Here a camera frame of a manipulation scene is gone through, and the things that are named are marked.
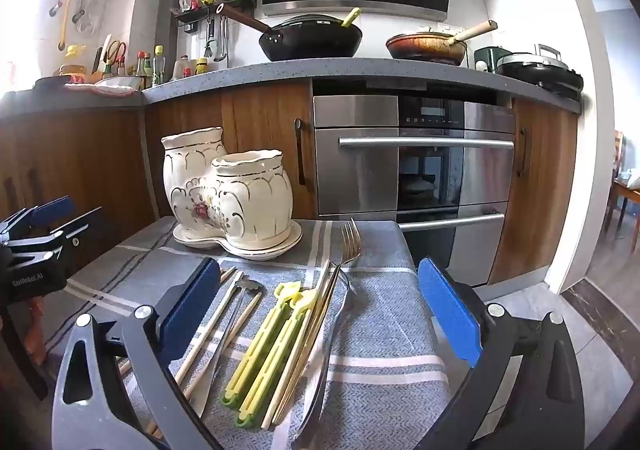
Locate grey striped tablecloth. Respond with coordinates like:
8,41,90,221
42,217,453,450

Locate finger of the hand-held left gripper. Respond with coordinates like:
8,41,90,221
0,196,77,243
7,208,108,263

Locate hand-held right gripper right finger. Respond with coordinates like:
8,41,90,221
416,257,586,450

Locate black electric grill pan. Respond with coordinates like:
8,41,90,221
497,44,585,93

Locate wooden chopstick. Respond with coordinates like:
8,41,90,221
270,262,335,430
184,292,264,402
262,260,331,431
172,271,246,386
117,267,237,378

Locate wooden dining chair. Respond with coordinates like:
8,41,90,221
602,130,627,251

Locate grey kitchen countertop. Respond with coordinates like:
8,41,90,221
0,57,585,123

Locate wooden dining table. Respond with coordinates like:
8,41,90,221
612,169,640,255

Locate rear white floral ceramic jar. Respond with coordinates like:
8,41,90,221
144,82,317,221

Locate yellow plastic chopsticks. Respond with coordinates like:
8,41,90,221
221,281,302,406

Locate dark green kitchen appliance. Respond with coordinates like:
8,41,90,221
473,46,511,74

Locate wooden corner cabinet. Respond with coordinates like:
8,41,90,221
0,102,161,281

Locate black wall spice rack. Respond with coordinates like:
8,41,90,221
172,0,258,33

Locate white scalloped dish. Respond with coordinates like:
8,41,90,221
64,77,142,97

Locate silver fork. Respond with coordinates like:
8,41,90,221
292,220,363,448

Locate hanging metal tongs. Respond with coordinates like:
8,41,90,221
212,17,231,63

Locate red handled scissors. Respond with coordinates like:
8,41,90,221
106,40,127,69

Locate yellow long handled spoon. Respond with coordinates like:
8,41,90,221
56,0,77,52

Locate rusty wok with wooden handle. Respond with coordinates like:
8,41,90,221
385,20,499,66

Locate black cabinet handle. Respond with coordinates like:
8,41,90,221
293,118,307,187
516,128,528,179

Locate hanging metal ladle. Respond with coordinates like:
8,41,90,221
71,0,101,25

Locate floral ceramic utensil holder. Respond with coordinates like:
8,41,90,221
161,126,304,261

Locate white plastic jug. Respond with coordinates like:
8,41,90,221
171,54,194,81

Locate yellow-green training chopsticks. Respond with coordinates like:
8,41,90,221
234,291,321,428

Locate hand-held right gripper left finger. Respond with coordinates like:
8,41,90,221
51,257,223,450

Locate small dark metal utensil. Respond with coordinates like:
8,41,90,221
199,277,264,413

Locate stainless steel built-in oven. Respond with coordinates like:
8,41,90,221
312,80,517,287

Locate wooden cabinet door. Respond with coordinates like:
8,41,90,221
487,97,580,285

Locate dark sauce bottle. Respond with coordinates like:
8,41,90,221
133,52,153,89

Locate black wok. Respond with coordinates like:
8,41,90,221
218,4,363,61

